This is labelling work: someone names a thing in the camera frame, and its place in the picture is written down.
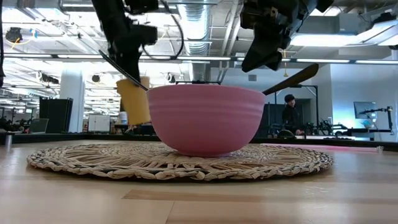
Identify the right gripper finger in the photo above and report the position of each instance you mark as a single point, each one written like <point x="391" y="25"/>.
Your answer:
<point x="256" y="56"/>
<point x="276" y="61"/>

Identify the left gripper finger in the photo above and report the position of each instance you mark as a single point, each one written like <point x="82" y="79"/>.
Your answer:
<point x="117" y="59"/>
<point x="133" y="70"/>

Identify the dark metal fork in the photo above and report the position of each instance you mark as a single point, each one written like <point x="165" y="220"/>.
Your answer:
<point x="295" y="79"/>

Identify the pink plastic bowl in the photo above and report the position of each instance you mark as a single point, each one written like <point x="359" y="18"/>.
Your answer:
<point x="205" y="119"/>

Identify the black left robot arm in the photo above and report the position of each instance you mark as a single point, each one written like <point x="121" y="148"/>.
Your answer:
<point x="110" y="15"/>

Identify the yellow plastic cup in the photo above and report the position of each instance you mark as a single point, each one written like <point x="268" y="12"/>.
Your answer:
<point x="133" y="102"/>

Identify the white bucket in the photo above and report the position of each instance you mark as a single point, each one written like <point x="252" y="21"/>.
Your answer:
<point x="123" y="118"/>

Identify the person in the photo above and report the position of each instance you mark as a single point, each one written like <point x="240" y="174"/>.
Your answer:
<point x="291" y="116"/>

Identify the white box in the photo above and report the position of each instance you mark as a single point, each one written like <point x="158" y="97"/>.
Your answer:
<point x="99" y="123"/>

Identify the black storage cabinet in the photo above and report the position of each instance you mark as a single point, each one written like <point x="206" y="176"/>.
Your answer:
<point x="56" y="115"/>

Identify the round woven straw placemat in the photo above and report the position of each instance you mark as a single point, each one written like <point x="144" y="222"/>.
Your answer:
<point x="93" y="161"/>

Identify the pink drinking straw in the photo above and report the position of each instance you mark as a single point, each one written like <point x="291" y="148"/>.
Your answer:
<point x="326" y="148"/>

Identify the grey computer monitor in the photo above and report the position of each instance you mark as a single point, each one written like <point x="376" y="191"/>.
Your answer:
<point x="364" y="110"/>

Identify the small silver bolt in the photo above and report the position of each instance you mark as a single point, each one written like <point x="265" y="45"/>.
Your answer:
<point x="379" y="149"/>

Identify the short silver cylinder post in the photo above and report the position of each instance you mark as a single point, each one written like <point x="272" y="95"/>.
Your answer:
<point x="8" y="140"/>

